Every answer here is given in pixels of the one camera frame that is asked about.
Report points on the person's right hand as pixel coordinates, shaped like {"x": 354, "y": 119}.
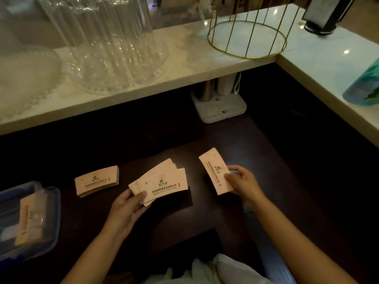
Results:
{"x": 245, "y": 186}

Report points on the person's left hand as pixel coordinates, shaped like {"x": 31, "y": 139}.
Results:
{"x": 121, "y": 209}

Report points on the person's left thumb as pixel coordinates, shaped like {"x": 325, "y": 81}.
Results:
{"x": 138, "y": 195}

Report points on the person's right thumb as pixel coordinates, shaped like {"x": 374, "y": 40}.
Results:
{"x": 231, "y": 178}

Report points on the pink paper cup sleeve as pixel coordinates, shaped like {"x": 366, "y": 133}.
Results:
{"x": 213, "y": 170}

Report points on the small bunch of paper sleeves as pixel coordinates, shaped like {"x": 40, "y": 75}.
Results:
{"x": 165, "y": 181}

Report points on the person's right forearm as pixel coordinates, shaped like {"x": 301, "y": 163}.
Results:
{"x": 293, "y": 245}

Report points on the person's left forearm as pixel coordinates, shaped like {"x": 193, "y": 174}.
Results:
{"x": 91, "y": 258}

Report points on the stack of paper sleeves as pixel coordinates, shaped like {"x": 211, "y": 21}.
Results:
{"x": 96, "y": 180}

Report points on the white holder base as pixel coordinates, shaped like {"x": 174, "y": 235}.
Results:
{"x": 222, "y": 109}

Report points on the brown metal cylinder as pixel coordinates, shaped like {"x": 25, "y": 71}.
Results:
{"x": 206, "y": 91}

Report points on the white cylinder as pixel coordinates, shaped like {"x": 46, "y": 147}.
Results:
{"x": 226, "y": 84}

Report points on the person's white clothing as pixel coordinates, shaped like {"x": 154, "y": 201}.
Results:
{"x": 225, "y": 272}

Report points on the clear plastic container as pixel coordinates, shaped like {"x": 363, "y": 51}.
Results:
{"x": 44, "y": 221}

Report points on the paper sleeves bundle in container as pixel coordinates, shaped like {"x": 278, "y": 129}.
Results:
{"x": 29, "y": 218}

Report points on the ribbed clear glass dome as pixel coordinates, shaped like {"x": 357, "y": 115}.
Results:
{"x": 112, "y": 47}

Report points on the teal patterned bottle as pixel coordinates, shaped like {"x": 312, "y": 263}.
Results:
{"x": 362, "y": 88}

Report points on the black table sign stand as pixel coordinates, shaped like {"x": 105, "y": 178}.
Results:
{"x": 324, "y": 14}

